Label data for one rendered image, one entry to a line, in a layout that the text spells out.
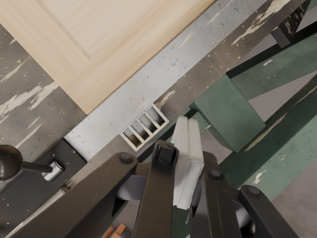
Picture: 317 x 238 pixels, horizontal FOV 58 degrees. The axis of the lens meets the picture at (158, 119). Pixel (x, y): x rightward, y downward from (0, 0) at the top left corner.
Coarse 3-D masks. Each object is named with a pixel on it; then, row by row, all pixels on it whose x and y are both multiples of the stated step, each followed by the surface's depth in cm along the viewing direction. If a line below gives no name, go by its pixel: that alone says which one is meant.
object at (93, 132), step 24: (240, 0) 43; (264, 0) 44; (192, 24) 42; (216, 24) 43; (240, 24) 43; (168, 48) 42; (192, 48) 43; (144, 72) 42; (168, 72) 42; (120, 96) 42; (144, 96) 42; (96, 120) 41; (120, 120) 42; (72, 144) 41; (96, 144) 42; (0, 192) 42
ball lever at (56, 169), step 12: (0, 144) 30; (0, 156) 29; (12, 156) 29; (0, 168) 28; (12, 168) 29; (24, 168) 33; (36, 168) 35; (48, 168) 38; (60, 168) 39; (0, 180) 30; (48, 180) 39
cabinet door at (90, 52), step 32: (0, 0) 39; (32, 0) 40; (64, 0) 41; (96, 0) 42; (128, 0) 43; (160, 0) 43; (192, 0) 44; (32, 32) 41; (64, 32) 41; (96, 32) 42; (128, 32) 43; (160, 32) 44; (64, 64) 42; (96, 64) 42; (128, 64) 43; (96, 96) 43
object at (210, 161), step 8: (208, 152) 18; (208, 160) 17; (216, 160) 17; (208, 168) 16; (216, 168) 16; (200, 176) 15; (200, 184) 14; (200, 192) 14; (232, 192) 14; (192, 200) 15; (240, 208) 13; (240, 216) 13; (248, 216) 13; (240, 224) 13; (248, 224) 13; (248, 232) 14
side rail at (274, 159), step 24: (312, 96) 51; (288, 120) 51; (312, 120) 46; (264, 144) 50; (288, 144) 46; (312, 144) 47; (240, 168) 49; (264, 168) 46; (288, 168) 46; (264, 192) 46
